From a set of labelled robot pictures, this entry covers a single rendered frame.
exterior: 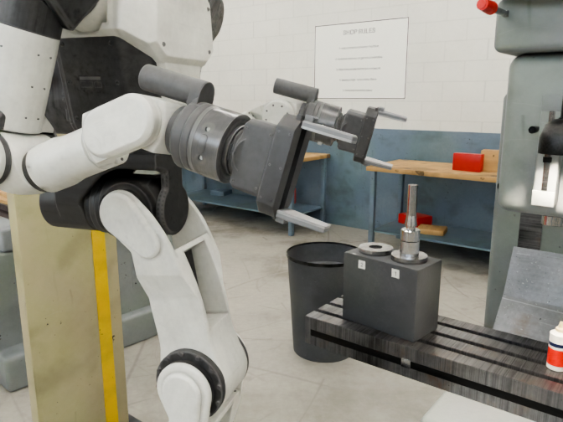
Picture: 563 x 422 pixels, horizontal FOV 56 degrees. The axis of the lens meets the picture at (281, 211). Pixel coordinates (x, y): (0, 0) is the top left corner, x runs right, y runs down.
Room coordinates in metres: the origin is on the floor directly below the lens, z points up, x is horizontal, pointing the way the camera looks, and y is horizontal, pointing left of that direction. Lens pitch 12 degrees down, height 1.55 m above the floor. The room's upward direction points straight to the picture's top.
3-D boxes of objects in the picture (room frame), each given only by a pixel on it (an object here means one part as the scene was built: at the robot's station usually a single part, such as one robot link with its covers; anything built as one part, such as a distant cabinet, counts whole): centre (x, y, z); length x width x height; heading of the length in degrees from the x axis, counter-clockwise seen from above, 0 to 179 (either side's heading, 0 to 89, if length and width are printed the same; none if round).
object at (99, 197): (1.00, 0.27, 1.34); 0.14 x 0.13 x 0.12; 161
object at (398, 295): (1.30, -0.28, 1.06); 0.22 x 0.12 x 0.20; 46
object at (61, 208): (1.02, 0.33, 1.37); 0.28 x 0.13 x 0.18; 71
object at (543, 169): (1.00, -0.51, 1.45); 0.04 x 0.04 x 0.21; 52
